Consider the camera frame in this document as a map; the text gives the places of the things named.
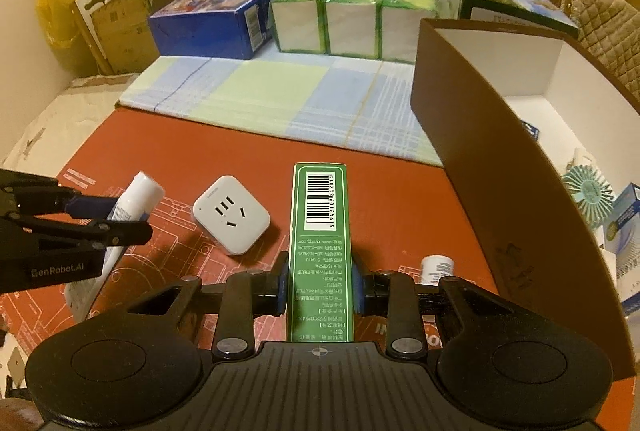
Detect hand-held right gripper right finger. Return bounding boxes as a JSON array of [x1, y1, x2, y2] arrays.
[[351, 256, 516, 359]]

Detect brown storage box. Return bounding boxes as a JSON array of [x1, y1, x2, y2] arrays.
[[410, 18, 640, 382]]

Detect long green carton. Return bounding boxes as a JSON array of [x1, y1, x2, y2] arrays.
[[286, 162, 357, 343]]

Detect mint green handheld fan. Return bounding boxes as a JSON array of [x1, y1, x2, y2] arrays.
[[560, 164, 615, 229]]

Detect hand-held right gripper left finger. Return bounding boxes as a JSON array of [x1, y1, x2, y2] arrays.
[[125, 253, 292, 359]]

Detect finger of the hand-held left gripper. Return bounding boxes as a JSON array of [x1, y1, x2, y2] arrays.
[[0, 216, 153, 262], [0, 168, 108, 222]]

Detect large blue printed box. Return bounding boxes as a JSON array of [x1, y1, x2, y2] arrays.
[[148, 0, 310, 60]]

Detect yellow plastic bag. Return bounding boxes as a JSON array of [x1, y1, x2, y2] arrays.
[[36, 0, 101, 74]]

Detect white socket adapter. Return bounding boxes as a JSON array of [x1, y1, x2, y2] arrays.
[[192, 175, 271, 256]]

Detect red printed table mat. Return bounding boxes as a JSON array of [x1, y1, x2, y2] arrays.
[[0, 106, 501, 352]]

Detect small white bottle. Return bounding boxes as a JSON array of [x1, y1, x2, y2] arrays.
[[419, 255, 455, 286]]

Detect beige quilted chair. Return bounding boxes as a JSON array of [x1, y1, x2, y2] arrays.
[[557, 0, 640, 97]]

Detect flat cardboard sheet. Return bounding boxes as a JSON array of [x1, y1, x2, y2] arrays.
[[67, 72, 148, 92]]

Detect blue white medicine carton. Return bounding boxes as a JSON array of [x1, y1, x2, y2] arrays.
[[602, 184, 640, 309]]

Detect brown cardboard box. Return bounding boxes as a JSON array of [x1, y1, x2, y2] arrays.
[[75, 0, 183, 74]]

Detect green tissue pack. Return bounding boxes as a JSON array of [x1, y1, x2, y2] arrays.
[[325, 0, 391, 59], [381, 0, 436, 64], [269, 0, 351, 54]]

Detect plaid pastel cloth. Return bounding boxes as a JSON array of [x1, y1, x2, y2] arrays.
[[116, 55, 443, 168]]

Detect white toothpaste tube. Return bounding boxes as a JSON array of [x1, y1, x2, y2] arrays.
[[64, 171, 166, 323]]

